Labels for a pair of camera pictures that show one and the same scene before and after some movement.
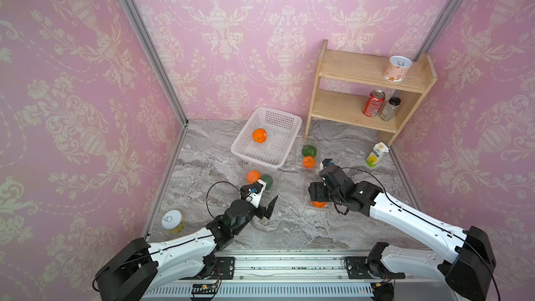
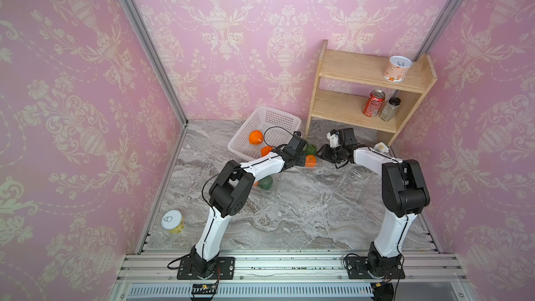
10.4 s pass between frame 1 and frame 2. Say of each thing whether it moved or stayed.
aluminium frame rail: stayed
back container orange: stayed
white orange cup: stayed
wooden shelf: stayed
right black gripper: moved
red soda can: stayed
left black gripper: moved
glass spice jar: stayed
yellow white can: stayed
